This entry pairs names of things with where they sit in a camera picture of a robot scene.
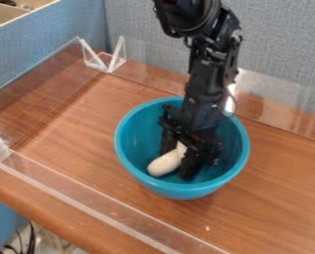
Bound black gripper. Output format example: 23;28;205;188
158;95;225;181

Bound white brown toy mushroom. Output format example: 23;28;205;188
147;142;186;178

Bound blue plastic bowl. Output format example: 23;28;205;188
114;97;250;200

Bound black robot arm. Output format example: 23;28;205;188
153;0;242;181

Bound clear acrylic back barrier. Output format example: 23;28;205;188
114;36;315;140

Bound clear acrylic barrier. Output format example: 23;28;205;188
0;36;94;147
0;138;229;254
114;36;315;140

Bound clear acrylic front barrier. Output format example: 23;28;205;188
0;138;229;254

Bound clear acrylic left barrier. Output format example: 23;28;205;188
0;36;94;147

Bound wooden shelf box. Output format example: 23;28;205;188
0;0;62;27

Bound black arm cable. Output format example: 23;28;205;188
218;84;240;119

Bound clear acrylic corner bracket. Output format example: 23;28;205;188
79;37;127;73

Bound black cables below table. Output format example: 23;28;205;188
0;221;37;254

